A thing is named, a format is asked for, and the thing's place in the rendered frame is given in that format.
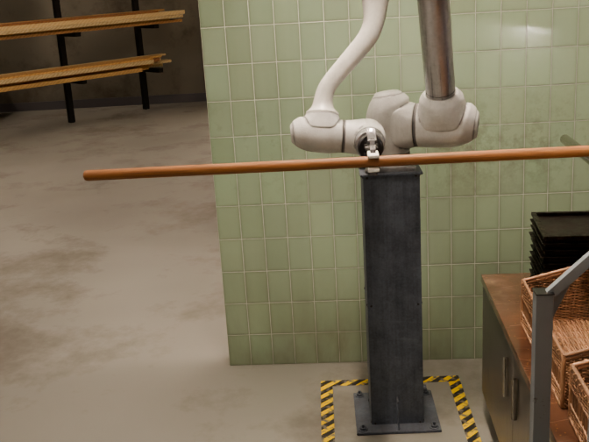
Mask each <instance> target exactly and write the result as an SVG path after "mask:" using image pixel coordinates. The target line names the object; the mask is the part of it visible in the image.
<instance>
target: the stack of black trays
mask: <svg viewBox="0 0 589 442"><path fill-rule="evenodd" d="M531 216H532V218H531V219H530V221H531V223H532V225H530V226H531V228H532V230H533V231H532V232H529V234H530V237H531V240H532V243H533V244H531V247H532V249H533V251H530V253H531V255H532V256H529V259H530V261H531V262H530V265H531V267H532V268H530V269H529V271H530V273H531V276H533V275H539V274H545V273H548V272H551V271H555V270H558V269H560V268H565V267H567V266H568V267H570V266H572V265H573V264H574V263H575V262H576V261H578V260H579V259H580V258H581V257H582V256H583V255H584V254H586V253H587V252H588V251H589V210H584V211H543V212H531ZM531 276H530V277H531Z"/></svg>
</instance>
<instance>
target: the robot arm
mask: <svg viewBox="0 0 589 442"><path fill-rule="evenodd" d="M388 3H389V0H362V6H363V15H364V17H363V24H362V26H361V29H360V31H359V33H358V35H357V36H356V38H355V39H354V40H353V41H352V43H351V44H350V45H349V46H348V47H347V48H346V49H345V51H344V52H343V53H342V55H341V56H340V57H339V58H338V59H337V61H336V62H335V63H334V64H333V66H332V67H331V68H330V70H329V71H328V72H327V73H326V75H325V76H324V77H323V79H322V80H321V81H320V83H319V85H318V87H317V90H316V93H315V97H314V101H313V104H312V106H311V108H310V109H309V110H307V111H306V115H305V116H304V117H298V118H297V119H295V120H294V121H293V122H292V124H291V125H290V133H291V141H292V143H293V144H294V145H295V146H297V147H299V148H301V149H302V150H305V151H309V152H314V153H353V154H357V155H359V156H360V157H361V156H368V159H378V158H379V157H380V155H397V154H410V148H412V147H416V146H417V147H428V148H446V147H455V146H462V145H465V144H467V143H470V142H472V141H473V140H474V139H476V138H477V136H478V130H479V111H478V110H477V108H476V107H475V106H474V105H473V104H472V103H467V102H466V100H465V98H464V94H463V92H462V91H461V90H460V89H458V88H457V87H455V76H454V63H453V50H452V37H451V35H452V30H451V5H450V0H417V6H418V16H419V25H420V34H421V44H422V63H423V72H424V81H425V91H424V92H423V93H422V94H421V96H420V99H419V103H412V102H410V101H409V97H408V96H407V95H406V94H405V93H404V92H401V91H400V90H398V89H391V90H384V91H381V92H377V93H375V94H374V96H373V98H372V101H371V102H370V103H369V106H368V109H367V113H366V118H365V119H363V118H361V119H355V120H343V119H340V117H339V113H338V112H337V111H336V110H335V109H334V106H333V96H334V93H335V91H336V89H337V87H338V86H339V85H340V83H341V82H342V81H343V80H344V79H345V78H346V77H347V75H348V74H349V73H350V72H351V71H352V70H353V69H354V68H355V67H356V66H357V65H358V64H359V63H360V62H361V61H362V59H363V58H364V57H365V56H366V55H367V54H368V52H369V51H370V50H371V49H372V48H373V46H374V44H375V43H376V41H377V40H378V38H379V36H380V34H381V32H382V29H383V26H384V23H385V19H386V14H387V6H388ZM404 171H409V172H413V171H416V166H415V165H409V166H391V167H373V168H365V173H366V174H368V175H378V173H386V172H404Z"/></svg>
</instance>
